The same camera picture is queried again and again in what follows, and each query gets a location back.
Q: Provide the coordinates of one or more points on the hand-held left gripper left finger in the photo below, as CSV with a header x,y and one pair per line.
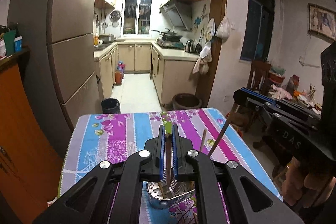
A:
x,y
161,155

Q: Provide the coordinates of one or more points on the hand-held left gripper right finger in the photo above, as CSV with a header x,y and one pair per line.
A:
x,y
175,155

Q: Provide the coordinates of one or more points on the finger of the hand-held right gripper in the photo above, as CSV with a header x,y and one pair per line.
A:
x,y
258,92
246,99

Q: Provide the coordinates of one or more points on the brown wooden chopstick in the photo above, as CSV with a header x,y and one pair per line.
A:
x,y
168,155
219,136
202,140
163,187

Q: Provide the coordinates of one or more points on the blue perforated utensil holder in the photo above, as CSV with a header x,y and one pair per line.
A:
x,y
157,200

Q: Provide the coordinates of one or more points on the person's right hand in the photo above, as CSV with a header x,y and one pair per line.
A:
x,y
295,182

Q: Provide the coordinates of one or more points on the wooden chair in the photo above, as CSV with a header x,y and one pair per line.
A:
x,y
258,74

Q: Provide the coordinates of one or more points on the pink cloth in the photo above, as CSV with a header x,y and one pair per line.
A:
x,y
282,92

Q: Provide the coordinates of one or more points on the green wrapped basket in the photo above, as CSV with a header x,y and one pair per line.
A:
x,y
277,74

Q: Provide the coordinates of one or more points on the brown glass jar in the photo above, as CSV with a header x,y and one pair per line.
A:
x,y
292,83

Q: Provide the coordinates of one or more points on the floral striped tablecloth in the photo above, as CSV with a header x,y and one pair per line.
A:
x,y
118,129

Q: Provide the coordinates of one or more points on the cup with sticks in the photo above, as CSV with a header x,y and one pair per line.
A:
x,y
312,90

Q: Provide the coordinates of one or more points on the brown ceramic jar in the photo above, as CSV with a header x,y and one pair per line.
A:
x,y
187,102

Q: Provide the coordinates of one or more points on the beige hanging cloth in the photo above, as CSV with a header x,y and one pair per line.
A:
x,y
203,61

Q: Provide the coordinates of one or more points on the dark window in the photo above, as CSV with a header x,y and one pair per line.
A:
x,y
257,24

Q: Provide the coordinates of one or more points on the black trash bin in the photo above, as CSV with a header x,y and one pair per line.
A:
x,y
110,106

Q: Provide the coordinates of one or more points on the white plastic bag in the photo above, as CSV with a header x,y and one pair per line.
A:
x,y
223,29

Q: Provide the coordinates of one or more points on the steel kettle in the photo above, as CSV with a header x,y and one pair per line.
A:
x,y
189,46

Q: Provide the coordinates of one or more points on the red bottle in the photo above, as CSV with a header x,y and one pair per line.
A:
x,y
119,74

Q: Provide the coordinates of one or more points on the gas stove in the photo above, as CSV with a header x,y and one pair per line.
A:
x,y
169,43

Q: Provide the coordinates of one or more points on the framed picture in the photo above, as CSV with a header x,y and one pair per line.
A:
x,y
323,22

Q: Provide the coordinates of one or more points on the black wok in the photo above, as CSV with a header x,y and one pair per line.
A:
x,y
170,35

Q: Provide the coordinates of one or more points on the steel range hood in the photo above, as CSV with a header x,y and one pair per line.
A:
x,y
178,15

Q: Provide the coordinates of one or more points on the steel pot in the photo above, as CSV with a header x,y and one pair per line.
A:
x,y
107,38

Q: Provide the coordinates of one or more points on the kitchen window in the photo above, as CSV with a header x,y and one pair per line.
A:
x,y
137,11

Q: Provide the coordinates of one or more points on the orange wooden cabinet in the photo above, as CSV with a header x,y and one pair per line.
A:
x,y
21,121

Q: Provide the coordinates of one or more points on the steel colander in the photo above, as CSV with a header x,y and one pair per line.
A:
x,y
115,18

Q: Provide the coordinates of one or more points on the bronze refrigerator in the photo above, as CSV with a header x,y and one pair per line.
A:
x,y
68,16

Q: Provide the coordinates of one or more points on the blue white container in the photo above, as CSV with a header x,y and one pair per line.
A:
x,y
18,44

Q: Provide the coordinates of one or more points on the green container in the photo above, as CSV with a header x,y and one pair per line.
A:
x,y
9,41

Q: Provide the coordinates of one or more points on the brown wooden door frame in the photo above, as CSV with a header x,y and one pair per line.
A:
x,y
218,16

